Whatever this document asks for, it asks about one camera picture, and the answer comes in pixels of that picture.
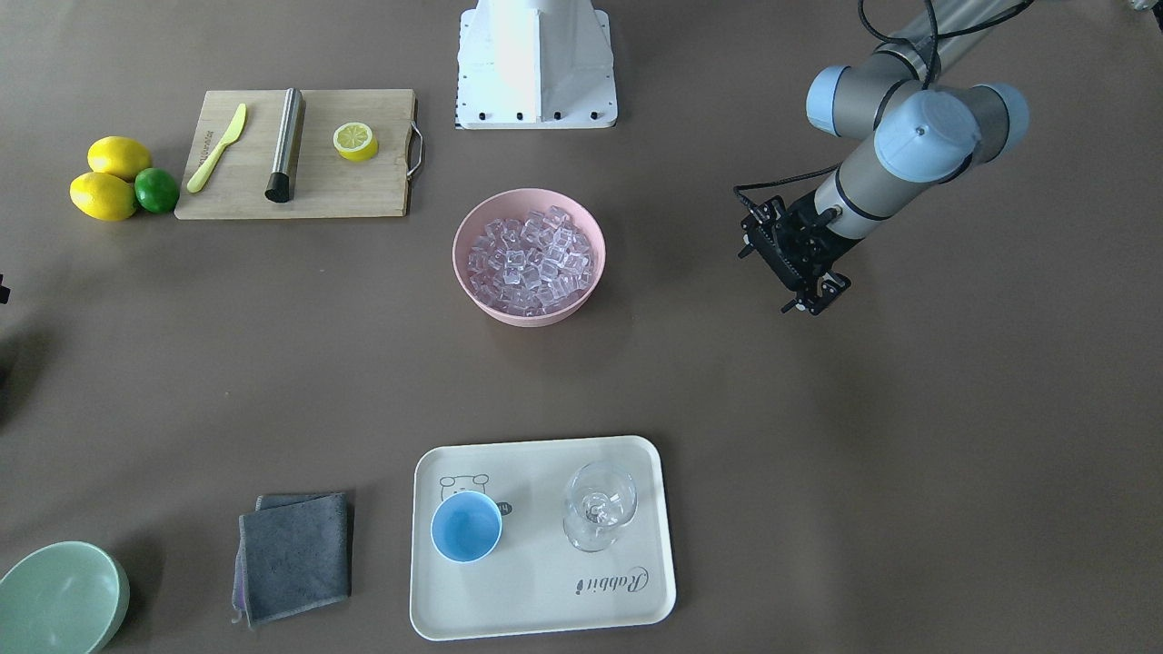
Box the bamboo cutting board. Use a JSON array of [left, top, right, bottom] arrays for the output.
[[174, 88, 423, 221]]

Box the clear ice cubes pile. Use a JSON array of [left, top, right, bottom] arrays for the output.
[[466, 204, 597, 318]]

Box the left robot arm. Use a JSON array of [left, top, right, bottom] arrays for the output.
[[732, 1, 1030, 315]]

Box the mint green bowl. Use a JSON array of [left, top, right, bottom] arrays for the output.
[[1, 541, 131, 653]]

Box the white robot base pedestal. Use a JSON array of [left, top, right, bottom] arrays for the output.
[[454, 1, 619, 130]]

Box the pink bowl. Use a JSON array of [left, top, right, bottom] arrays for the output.
[[452, 189, 606, 327]]

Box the cream rabbit tray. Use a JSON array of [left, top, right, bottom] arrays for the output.
[[411, 435, 677, 641]]

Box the green lime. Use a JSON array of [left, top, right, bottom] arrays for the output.
[[133, 168, 180, 214]]

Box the whole lemon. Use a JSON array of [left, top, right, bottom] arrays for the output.
[[86, 135, 154, 183], [69, 173, 140, 221]]

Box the steel muddler black tip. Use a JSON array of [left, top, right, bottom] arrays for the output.
[[264, 88, 306, 202]]

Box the lemon half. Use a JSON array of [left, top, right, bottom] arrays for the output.
[[333, 123, 379, 162]]

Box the yellow plastic knife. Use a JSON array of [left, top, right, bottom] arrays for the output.
[[186, 104, 248, 193]]

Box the grey folded cloth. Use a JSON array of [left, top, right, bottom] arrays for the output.
[[231, 492, 352, 630]]

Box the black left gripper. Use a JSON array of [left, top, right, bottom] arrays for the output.
[[740, 197, 851, 315]]

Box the upper whole lemon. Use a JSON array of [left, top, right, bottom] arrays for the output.
[[86, 135, 154, 183]]

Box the clear wine glass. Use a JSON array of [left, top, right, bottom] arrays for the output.
[[563, 460, 637, 553]]

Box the lower whole lemon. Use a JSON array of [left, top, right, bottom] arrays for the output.
[[69, 173, 140, 221]]

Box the light blue cup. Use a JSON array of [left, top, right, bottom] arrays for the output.
[[431, 491, 504, 564]]

